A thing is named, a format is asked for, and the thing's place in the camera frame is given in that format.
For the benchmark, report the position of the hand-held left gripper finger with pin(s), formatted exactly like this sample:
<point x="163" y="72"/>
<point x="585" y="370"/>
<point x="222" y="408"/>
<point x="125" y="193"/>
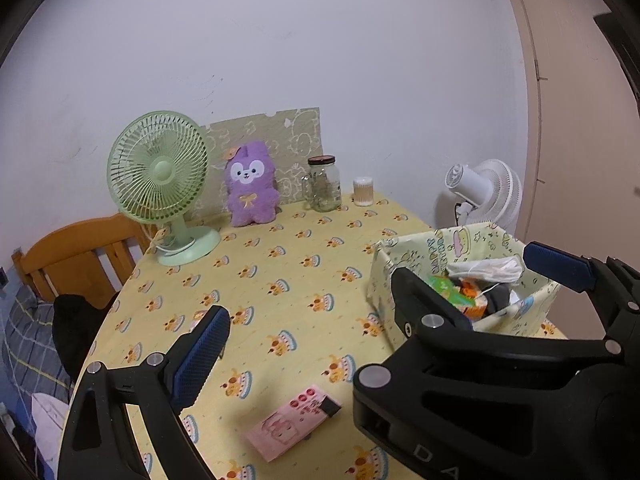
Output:
<point x="200" y="360"/>

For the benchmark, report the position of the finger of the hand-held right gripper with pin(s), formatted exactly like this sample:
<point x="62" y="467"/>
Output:
<point x="415" y="296"/>
<point x="555" y="265"/>

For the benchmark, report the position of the green snack packet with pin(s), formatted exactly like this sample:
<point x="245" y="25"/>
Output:
<point x="442" y="286"/>

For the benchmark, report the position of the printed storage box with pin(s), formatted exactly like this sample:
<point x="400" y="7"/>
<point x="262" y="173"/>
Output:
<point x="415" y="255"/>

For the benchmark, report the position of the orange snack packet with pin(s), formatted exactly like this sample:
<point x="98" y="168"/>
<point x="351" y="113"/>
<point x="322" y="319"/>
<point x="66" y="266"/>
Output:
<point x="472" y="301"/>

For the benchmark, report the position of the grey cloth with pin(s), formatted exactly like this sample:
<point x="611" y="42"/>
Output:
<point x="497" y="302"/>

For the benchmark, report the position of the white face mask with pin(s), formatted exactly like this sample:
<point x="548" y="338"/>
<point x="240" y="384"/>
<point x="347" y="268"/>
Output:
<point x="482" y="270"/>

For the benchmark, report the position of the pink packet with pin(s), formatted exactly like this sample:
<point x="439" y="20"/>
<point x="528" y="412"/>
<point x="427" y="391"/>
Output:
<point x="290" y="422"/>

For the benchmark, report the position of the yellow printed tablecloth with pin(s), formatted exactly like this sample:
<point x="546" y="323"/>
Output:
<point x="280" y="310"/>

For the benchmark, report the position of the cotton swab container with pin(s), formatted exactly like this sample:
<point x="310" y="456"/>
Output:
<point x="363" y="192"/>

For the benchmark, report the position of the white standing fan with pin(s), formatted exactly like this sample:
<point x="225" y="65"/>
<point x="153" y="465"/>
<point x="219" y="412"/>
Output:
<point x="470" y="182"/>

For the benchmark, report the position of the black cloth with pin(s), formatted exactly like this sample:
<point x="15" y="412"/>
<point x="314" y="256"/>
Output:
<point x="75" y="325"/>

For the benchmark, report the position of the beige door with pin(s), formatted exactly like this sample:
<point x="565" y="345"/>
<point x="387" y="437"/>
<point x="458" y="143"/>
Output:
<point x="575" y="135"/>

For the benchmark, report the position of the glass jar with black lid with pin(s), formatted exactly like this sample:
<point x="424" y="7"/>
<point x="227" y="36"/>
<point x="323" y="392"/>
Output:
<point x="322" y="187"/>

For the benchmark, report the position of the white cloth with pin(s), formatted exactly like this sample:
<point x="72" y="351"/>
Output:
<point x="47" y="412"/>

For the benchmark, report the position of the wooden chair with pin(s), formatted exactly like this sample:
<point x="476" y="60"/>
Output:
<point x="65" y="250"/>

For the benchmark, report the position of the blue plaid bedding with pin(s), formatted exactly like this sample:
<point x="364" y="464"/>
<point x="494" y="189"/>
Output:
<point x="25" y="350"/>

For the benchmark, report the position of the purple plush rabbit toy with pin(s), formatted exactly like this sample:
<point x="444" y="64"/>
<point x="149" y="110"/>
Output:
<point x="250" y="185"/>

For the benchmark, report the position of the green desk fan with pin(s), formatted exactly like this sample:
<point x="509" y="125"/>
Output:
<point x="160" y="170"/>

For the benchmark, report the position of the beige printed board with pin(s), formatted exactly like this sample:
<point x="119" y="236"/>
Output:
<point x="280" y="130"/>

